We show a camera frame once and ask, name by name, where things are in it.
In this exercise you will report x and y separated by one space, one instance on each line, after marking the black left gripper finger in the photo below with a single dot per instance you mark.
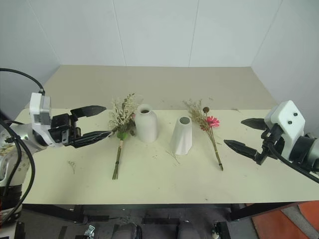
91 110
92 138

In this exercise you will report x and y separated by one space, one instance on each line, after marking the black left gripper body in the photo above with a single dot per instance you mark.
61 127

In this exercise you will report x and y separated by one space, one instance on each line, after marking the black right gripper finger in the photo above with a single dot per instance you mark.
243 148
255 123

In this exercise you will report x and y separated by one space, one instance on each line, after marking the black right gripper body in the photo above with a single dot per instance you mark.
272 144

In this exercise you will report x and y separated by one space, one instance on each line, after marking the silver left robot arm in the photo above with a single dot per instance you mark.
15 159

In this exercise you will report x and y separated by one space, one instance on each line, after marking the white bottle-shaped vase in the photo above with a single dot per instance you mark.
146 127

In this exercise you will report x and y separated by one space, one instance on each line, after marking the white conical vase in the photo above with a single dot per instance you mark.
182 138

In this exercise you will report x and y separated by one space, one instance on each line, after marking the pale dried flower bouquet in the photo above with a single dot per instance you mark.
120 117

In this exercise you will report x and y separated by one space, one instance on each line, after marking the pink flower dried bouquet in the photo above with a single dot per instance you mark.
211 122

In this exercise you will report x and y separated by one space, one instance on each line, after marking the orange floor mat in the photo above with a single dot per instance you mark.
289 221

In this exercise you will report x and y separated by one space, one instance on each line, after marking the silver caster wheel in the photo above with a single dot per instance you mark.
215 229
90 231

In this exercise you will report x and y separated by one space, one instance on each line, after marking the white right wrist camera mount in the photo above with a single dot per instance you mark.
289 119

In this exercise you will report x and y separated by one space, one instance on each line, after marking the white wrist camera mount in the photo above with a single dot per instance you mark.
37 104
289 119

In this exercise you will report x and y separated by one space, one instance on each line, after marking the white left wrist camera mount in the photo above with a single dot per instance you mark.
37 104

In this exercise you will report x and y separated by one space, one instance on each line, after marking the black metal table frame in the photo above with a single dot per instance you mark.
154 207

